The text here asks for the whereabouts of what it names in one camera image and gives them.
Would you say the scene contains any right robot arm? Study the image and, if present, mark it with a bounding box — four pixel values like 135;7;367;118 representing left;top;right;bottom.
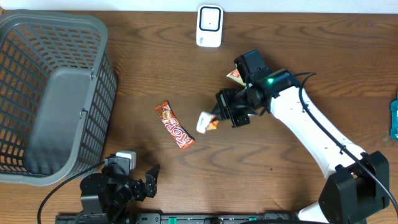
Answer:
213;50;397;223

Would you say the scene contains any grey plastic shopping basket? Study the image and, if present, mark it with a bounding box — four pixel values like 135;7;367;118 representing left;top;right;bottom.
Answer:
1;10;117;186

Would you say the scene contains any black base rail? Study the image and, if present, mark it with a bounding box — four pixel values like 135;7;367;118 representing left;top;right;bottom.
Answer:
55;212;305;224

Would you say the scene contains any orange chocolate bar wrapper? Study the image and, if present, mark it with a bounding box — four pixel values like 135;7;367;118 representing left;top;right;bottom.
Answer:
154;101;195;149

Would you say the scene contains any small orange box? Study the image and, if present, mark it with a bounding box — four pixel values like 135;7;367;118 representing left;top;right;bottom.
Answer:
196;111;219;134

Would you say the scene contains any yellow white snack bag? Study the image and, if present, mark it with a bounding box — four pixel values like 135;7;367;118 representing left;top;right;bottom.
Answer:
226;68;246;86

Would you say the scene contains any white barcode scanner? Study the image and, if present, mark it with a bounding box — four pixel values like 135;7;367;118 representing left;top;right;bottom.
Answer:
196;4;224;48

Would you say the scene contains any left camera cable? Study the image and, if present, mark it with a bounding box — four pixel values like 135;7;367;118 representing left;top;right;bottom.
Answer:
37;160;106;224

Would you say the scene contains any blue mouthwash bottle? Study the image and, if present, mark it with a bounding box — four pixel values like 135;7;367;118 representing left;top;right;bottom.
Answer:
390;99;398;140

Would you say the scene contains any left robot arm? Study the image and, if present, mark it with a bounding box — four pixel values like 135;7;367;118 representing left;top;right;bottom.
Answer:
75;154;160;223

